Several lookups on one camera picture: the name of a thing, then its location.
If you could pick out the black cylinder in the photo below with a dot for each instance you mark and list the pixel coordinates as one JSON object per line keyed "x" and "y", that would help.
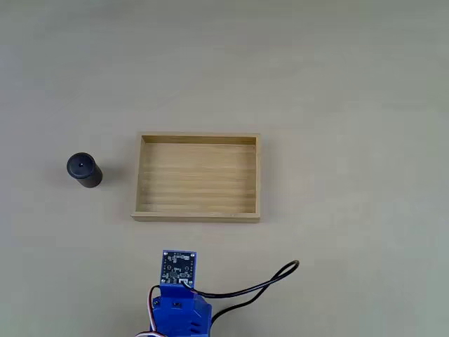
{"x": 83, "y": 171}

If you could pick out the shallow wooden box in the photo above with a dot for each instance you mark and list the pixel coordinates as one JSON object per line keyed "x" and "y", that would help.
{"x": 198, "y": 179}

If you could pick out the blue camera circuit board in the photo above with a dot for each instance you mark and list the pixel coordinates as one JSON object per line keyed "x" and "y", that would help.
{"x": 178, "y": 267}

